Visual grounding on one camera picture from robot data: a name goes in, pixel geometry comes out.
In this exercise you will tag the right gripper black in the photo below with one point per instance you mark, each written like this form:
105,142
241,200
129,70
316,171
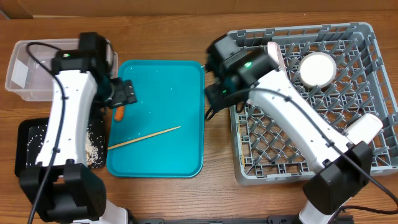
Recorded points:
221,101

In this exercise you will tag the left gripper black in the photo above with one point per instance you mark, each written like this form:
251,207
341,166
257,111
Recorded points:
124,93

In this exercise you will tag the orange carrot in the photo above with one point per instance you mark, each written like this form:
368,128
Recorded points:
119,113

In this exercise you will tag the wooden chopstick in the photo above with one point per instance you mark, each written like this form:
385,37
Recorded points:
142,138
242,151

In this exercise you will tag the pile of rice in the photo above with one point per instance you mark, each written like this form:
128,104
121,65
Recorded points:
94,144

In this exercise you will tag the large pink plate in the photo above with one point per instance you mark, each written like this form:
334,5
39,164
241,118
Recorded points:
274,51

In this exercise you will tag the white bowl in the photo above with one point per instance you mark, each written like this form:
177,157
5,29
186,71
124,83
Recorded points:
317,69

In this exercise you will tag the white paper cup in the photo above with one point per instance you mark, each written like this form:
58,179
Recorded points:
364,129

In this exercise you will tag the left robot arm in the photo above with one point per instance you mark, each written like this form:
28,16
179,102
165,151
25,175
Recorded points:
60,186

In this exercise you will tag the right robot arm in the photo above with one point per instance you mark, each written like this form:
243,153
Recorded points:
341,161

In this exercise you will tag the teal serving tray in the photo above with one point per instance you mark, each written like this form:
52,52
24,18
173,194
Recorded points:
169,93

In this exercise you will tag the clear plastic bin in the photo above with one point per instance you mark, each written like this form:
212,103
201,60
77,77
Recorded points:
29,80

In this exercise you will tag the black tray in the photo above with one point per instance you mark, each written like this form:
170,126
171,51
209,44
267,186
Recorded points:
21,150

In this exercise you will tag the grey dish rack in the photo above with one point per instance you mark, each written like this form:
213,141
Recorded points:
361,86

